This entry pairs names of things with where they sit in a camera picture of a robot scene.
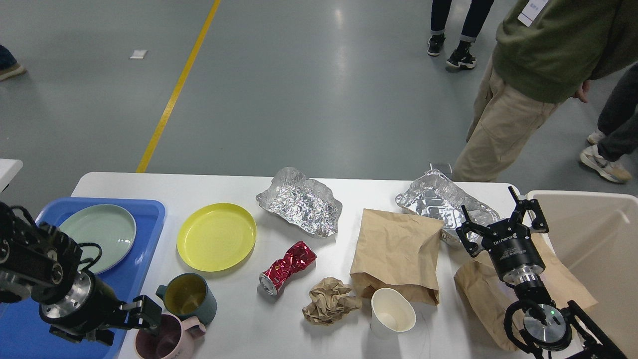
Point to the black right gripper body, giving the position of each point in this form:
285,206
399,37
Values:
513,253

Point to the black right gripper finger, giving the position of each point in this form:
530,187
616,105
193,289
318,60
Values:
473,228
515,225

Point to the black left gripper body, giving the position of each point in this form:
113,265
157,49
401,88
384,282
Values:
89,305

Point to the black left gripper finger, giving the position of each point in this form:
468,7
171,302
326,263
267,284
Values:
142,313
105,337

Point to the pink mug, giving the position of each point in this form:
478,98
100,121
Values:
175,339

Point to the dark teal mug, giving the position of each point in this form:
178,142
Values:
188,295

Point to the yellow plastic plate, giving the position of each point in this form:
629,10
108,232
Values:
216,237

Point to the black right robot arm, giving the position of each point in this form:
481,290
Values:
533,322

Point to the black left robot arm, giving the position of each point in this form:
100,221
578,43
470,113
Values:
41,262

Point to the brown paper bag right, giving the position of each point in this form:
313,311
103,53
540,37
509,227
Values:
489,297

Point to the beige plastic bin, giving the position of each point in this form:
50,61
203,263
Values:
596,236

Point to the crumpled foil tray right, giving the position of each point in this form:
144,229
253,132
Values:
435,196

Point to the crumpled foil tray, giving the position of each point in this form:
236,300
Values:
435,196
302,201

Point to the large brown paper bag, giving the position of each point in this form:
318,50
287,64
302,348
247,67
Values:
400,252

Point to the blue plastic tray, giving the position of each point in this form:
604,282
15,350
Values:
23,335

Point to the pale green plate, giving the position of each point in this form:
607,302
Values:
110,226

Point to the white paper cup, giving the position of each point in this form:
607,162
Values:
392,314

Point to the person grey trousers white sneakers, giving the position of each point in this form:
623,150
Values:
617,130

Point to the crumpled brown paper ball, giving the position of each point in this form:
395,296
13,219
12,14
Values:
330,302

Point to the white side table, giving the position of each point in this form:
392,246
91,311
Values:
9,168

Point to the crushed red can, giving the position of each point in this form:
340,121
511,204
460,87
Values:
297,258

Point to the crumpled foil tray left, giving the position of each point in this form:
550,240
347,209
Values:
302,201

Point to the person green sweater khaki trousers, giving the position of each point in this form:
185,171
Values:
546,52

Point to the person blue jeans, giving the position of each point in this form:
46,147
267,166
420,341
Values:
9,66

